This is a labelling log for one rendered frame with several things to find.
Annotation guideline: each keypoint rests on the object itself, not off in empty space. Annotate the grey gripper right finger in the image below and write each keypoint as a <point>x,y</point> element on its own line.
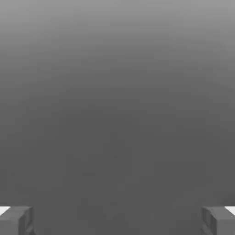
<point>221,221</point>

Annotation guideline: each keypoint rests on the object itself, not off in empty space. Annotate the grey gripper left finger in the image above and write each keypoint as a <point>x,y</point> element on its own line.
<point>13,221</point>

